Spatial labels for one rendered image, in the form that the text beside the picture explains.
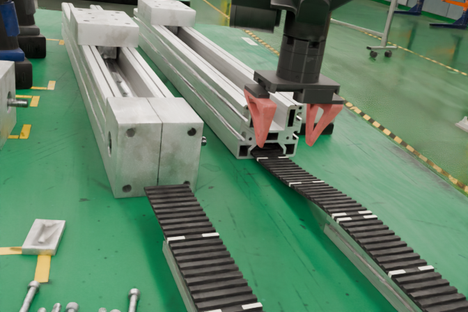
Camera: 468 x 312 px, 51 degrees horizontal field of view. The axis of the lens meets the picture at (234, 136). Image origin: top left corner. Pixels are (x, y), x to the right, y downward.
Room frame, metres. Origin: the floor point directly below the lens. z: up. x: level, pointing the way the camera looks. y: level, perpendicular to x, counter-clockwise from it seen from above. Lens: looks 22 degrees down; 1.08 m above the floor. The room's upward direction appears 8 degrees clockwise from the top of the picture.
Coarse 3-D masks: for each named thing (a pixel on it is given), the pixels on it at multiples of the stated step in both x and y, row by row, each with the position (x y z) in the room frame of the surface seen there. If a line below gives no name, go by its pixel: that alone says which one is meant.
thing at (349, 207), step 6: (342, 204) 0.50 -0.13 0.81; (348, 204) 0.51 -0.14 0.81; (354, 204) 0.51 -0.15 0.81; (360, 204) 0.51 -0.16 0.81; (324, 210) 0.49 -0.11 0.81; (330, 210) 0.48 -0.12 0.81; (336, 210) 0.49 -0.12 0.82; (342, 210) 0.49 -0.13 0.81; (348, 210) 0.49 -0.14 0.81; (354, 210) 0.49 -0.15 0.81; (360, 210) 0.50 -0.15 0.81; (366, 210) 0.50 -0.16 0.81
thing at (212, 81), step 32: (160, 32) 1.11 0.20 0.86; (192, 32) 1.16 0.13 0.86; (160, 64) 1.09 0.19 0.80; (192, 64) 0.88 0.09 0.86; (224, 64) 0.94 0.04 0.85; (192, 96) 0.87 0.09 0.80; (224, 96) 0.73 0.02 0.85; (288, 96) 0.74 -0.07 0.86; (224, 128) 0.71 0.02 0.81; (288, 128) 0.70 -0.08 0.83
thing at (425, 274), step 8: (392, 272) 0.38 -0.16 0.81; (400, 272) 0.39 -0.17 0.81; (408, 272) 0.39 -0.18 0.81; (416, 272) 0.39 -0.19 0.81; (424, 272) 0.39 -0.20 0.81; (432, 272) 0.40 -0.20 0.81; (392, 280) 0.38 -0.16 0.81; (400, 280) 0.37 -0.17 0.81; (408, 280) 0.38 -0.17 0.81; (416, 280) 0.38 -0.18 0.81; (424, 280) 0.38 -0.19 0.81; (432, 280) 0.38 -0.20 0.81
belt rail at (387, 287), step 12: (336, 228) 0.47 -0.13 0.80; (336, 240) 0.47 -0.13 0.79; (348, 240) 0.45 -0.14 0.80; (348, 252) 0.45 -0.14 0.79; (360, 252) 0.43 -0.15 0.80; (360, 264) 0.43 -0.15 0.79; (372, 264) 0.42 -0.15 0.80; (372, 276) 0.41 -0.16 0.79; (384, 276) 0.40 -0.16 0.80; (384, 288) 0.39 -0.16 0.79; (396, 288) 0.38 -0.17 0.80; (396, 300) 0.38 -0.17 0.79; (408, 300) 0.37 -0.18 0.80
